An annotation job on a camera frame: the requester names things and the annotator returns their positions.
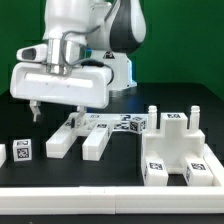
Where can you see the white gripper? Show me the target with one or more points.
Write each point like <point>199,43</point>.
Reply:
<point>84,87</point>

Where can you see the white chair back part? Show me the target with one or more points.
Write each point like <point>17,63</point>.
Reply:
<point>97,134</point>

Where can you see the white chair seat part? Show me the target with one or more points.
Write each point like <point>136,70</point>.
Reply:
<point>177,135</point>

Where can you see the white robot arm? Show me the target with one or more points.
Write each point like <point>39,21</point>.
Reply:
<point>57,71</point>

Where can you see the small white tagged cube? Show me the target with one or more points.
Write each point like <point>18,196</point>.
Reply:
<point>22,150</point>

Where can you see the printed marker sheet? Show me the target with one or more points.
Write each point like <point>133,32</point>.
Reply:
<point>120,121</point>

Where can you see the white block left edge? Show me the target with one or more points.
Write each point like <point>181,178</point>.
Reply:
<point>2,154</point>

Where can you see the white tagged cube on sheet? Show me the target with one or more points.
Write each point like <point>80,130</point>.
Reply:
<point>137,124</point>

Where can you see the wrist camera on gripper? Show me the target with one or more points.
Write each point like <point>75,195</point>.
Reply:
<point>36,53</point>

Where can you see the white frame wall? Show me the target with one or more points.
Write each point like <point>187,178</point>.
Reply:
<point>118,200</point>

